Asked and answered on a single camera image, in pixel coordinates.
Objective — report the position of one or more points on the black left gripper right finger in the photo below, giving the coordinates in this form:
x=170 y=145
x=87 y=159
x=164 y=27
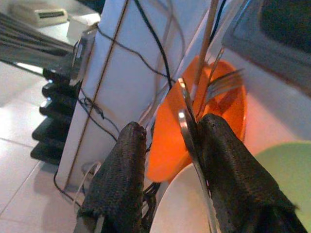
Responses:
x=233 y=174

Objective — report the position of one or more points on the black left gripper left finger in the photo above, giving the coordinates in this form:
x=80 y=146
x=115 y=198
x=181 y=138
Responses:
x=121 y=174

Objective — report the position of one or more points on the light green plastic plate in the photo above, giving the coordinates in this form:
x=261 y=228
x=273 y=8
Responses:
x=289 y=174

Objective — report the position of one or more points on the white bowl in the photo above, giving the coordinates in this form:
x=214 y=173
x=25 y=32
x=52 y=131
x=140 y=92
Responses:
x=179 y=208

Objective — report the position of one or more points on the orange plastic bowl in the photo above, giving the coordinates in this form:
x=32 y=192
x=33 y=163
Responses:
x=167 y=136

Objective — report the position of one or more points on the metal fork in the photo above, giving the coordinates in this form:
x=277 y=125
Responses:
x=223 y=83

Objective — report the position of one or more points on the wooden chopstick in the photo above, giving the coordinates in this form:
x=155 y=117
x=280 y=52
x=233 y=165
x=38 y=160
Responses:
x=205 y=48

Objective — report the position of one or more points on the stainless steel sink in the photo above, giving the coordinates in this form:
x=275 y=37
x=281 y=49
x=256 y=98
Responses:
x=274 y=43

